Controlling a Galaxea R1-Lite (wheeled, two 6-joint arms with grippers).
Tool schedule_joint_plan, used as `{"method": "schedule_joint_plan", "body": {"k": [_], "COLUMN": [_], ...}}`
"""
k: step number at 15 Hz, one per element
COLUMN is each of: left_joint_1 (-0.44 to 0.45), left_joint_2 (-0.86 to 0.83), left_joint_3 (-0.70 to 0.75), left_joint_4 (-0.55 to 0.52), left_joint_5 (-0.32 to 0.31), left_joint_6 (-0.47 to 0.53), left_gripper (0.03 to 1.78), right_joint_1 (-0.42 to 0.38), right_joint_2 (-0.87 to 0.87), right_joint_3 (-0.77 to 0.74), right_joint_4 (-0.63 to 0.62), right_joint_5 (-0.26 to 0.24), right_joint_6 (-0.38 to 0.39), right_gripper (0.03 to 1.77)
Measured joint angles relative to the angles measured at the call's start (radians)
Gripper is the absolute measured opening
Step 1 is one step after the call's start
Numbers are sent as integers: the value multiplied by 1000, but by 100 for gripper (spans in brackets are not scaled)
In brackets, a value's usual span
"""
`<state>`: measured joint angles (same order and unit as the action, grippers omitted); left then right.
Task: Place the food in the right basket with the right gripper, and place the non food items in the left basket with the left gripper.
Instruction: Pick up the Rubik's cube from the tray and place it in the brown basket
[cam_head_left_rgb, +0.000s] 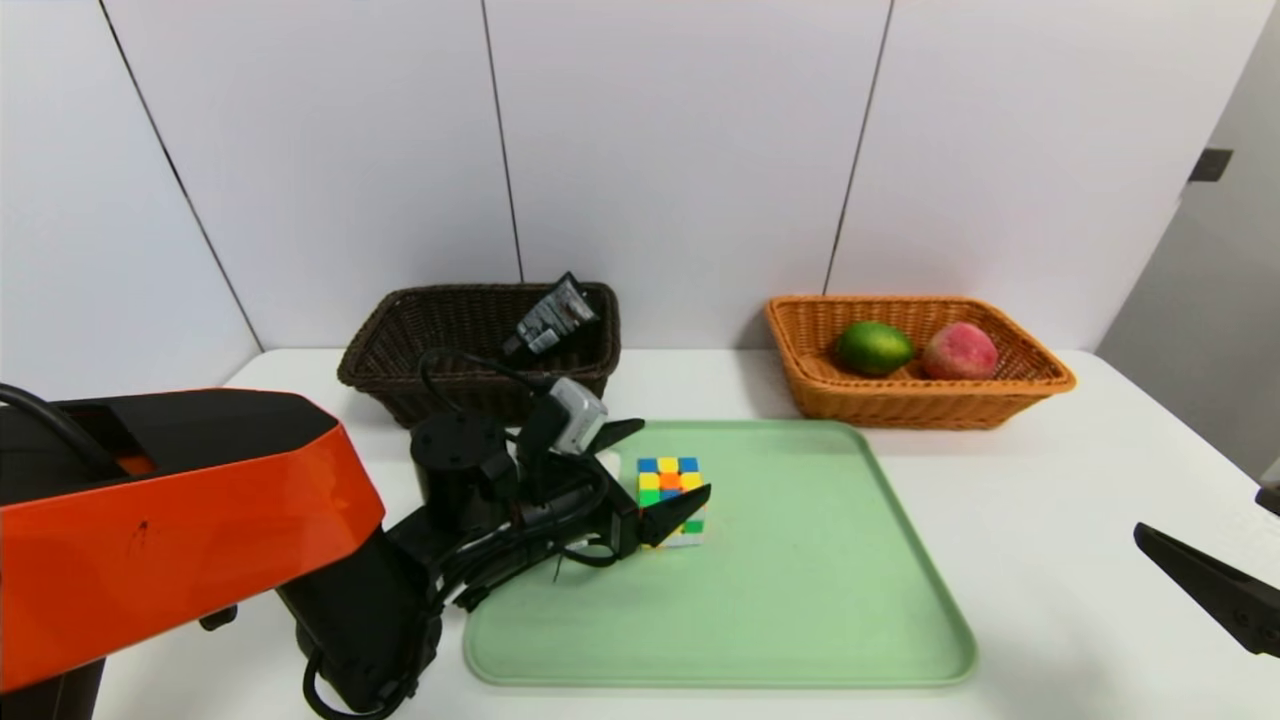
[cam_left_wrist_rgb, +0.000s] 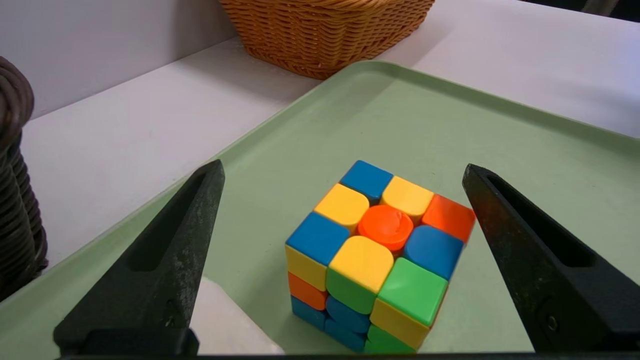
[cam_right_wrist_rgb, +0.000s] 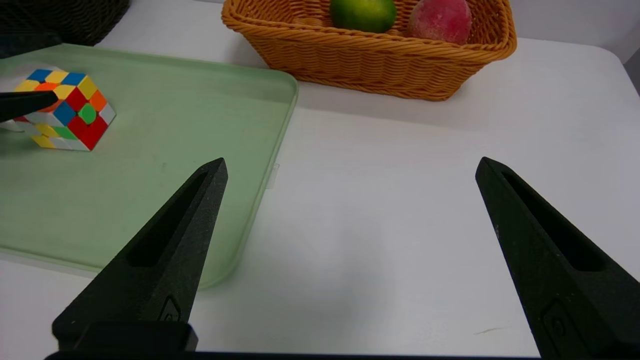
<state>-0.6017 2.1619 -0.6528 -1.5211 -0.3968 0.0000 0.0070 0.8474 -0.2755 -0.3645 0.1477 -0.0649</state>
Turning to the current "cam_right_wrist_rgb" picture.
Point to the light green plastic tray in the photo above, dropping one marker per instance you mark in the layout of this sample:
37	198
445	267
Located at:
150	175

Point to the green mango fruit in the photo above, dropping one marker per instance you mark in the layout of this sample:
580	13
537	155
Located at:
363	14

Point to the colourful puzzle cube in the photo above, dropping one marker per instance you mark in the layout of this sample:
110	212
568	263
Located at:
75	115

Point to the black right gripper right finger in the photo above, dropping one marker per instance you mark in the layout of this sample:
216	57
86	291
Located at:
540	270

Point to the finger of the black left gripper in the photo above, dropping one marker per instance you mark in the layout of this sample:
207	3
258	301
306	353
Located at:
25	45
22	105

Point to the orange wicker basket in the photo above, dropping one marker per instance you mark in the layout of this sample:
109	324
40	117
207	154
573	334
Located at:
370	65

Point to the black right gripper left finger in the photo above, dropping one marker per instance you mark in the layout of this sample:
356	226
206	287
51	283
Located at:
165	260

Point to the pink peach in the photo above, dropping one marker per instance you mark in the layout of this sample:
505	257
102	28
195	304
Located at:
440	21

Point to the dark brown wicker basket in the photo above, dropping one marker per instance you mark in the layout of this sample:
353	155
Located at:
65	17

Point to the white soap bar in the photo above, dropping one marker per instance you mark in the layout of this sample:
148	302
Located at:
10	126

